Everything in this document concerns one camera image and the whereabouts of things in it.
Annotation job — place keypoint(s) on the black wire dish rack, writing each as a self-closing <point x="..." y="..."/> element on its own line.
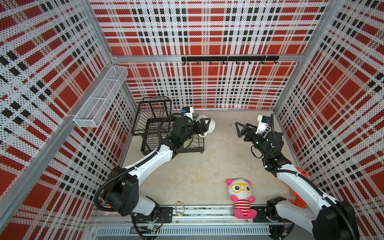
<point x="150" y="113"/>

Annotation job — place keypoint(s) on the red and white mug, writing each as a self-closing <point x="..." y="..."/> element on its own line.
<point x="211" y="125"/>

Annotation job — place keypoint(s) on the white pink panda plush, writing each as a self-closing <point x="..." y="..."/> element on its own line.
<point x="240" y="192"/>

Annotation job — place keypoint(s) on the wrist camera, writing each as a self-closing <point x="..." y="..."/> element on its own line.
<point x="188" y="112"/>
<point x="264" y="125"/>

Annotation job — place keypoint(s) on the orange fish plush toy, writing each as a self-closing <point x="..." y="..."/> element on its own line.
<point x="297" y="191"/>

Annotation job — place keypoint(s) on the black wall hook rail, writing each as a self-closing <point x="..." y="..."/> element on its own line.
<point x="261" y="59"/>

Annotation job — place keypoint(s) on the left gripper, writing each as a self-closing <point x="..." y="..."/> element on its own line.
<point x="203" y="125"/>

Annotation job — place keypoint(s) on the short green transparent cup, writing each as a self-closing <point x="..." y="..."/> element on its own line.
<point x="195" y="116"/>

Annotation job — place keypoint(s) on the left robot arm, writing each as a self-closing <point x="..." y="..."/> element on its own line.
<point x="120" y="193"/>

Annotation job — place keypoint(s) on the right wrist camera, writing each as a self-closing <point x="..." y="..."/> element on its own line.
<point x="264" y="125"/>

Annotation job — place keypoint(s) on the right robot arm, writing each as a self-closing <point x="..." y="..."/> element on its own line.
<point x="325" y="217"/>

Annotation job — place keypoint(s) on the light green ceramic mug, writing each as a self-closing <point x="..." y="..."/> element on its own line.
<point x="187" y="143"/>

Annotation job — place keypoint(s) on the white mesh wall shelf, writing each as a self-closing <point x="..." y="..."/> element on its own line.
<point x="95" y="108"/>

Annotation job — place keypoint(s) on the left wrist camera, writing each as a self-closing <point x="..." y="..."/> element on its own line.
<point x="188" y="112"/>

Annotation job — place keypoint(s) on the beige rubber band loop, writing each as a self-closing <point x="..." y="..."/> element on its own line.
<point x="179" y="209"/>

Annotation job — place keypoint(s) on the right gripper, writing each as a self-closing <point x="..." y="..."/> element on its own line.
<point x="245" y="130"/>

